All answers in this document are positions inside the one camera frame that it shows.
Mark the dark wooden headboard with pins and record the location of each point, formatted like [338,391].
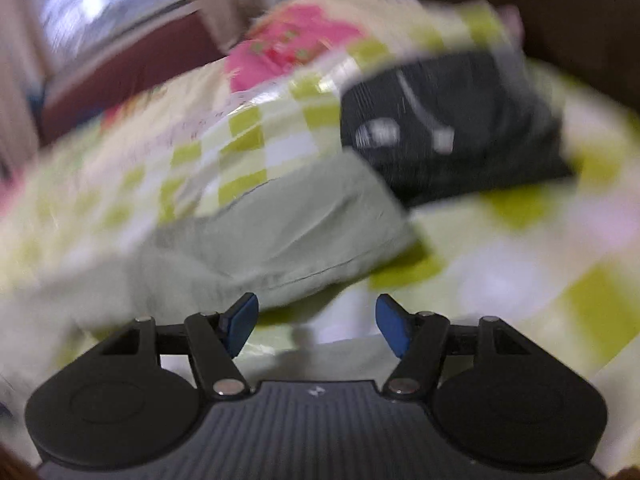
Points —
[575,10]

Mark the dark folded garment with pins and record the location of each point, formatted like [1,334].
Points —
[480,160]

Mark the beige curtain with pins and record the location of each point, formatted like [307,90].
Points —
[15,85]
[225,0]

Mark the maroon window seat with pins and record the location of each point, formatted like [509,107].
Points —
[125,75]

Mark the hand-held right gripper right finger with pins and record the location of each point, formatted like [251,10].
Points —
[395,325]

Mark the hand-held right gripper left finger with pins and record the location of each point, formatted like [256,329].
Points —
[240,322]

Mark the light green pants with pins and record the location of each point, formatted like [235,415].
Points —
[280,230]

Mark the green checkered printed blanket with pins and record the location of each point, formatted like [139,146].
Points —
[280,110]

